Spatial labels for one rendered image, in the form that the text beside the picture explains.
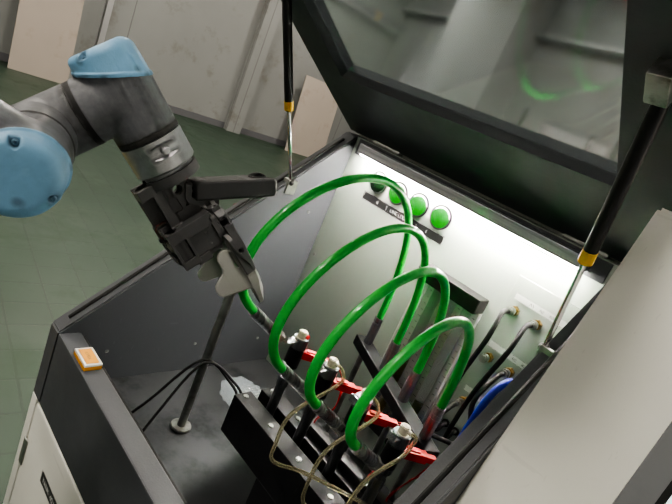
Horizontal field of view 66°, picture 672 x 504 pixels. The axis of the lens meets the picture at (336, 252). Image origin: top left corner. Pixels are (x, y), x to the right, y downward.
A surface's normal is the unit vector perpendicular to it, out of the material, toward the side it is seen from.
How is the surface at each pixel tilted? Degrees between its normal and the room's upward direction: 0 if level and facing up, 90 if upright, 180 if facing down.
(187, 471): 0
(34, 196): 90
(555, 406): 76
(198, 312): 90
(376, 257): 90
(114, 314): 90
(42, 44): 82
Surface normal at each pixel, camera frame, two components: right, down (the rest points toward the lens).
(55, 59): 0.60, 0.32
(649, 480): -0.56, -0.26
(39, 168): 0.34, 0.42
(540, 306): -0.67, -0.05
